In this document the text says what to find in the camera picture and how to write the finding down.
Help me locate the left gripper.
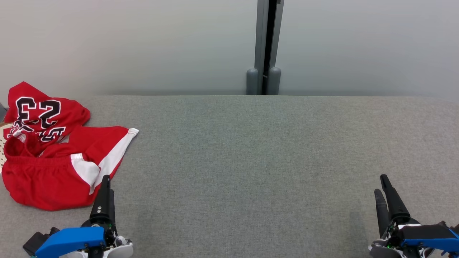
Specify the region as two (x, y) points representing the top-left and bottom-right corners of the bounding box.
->
(72, 175), (134, 258)

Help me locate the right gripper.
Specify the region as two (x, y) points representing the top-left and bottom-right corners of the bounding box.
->
(369, 175), (426, 258)

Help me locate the red shorts white stripe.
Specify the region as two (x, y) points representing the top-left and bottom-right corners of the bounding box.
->
(1, 126), (139, 211)

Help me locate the red basketball jersey number 23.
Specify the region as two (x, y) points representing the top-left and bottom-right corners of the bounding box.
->
(3, 81), (91, 144)

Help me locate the grey cylinder post foot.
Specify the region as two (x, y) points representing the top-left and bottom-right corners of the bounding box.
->
(246, 68), (259, 96)
(269, 67), (281, 96)

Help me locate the grey vertical post dark slot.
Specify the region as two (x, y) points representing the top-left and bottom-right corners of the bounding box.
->
(254, 0), (285, 96)

